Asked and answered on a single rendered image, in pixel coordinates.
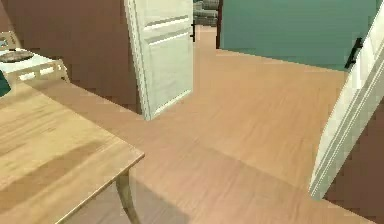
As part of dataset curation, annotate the white wooden chair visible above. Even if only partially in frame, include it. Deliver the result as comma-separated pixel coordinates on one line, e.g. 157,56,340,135
0,30,71,84

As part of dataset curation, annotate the grey round cushion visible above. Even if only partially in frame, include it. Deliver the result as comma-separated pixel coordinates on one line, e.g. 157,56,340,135
0,50,35,64

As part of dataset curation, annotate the black door handle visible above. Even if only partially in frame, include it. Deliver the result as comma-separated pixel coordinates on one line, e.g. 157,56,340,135
189,19,197,43
344,37,364,70

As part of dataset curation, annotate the grey sofa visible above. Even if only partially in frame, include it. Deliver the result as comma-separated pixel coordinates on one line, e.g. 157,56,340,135
192,0,220,28

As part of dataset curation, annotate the light wooden table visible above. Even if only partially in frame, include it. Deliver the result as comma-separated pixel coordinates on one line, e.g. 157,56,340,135
0,80,146,224

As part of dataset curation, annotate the dark green object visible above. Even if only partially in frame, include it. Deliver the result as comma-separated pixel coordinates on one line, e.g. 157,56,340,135
0,70,12,98

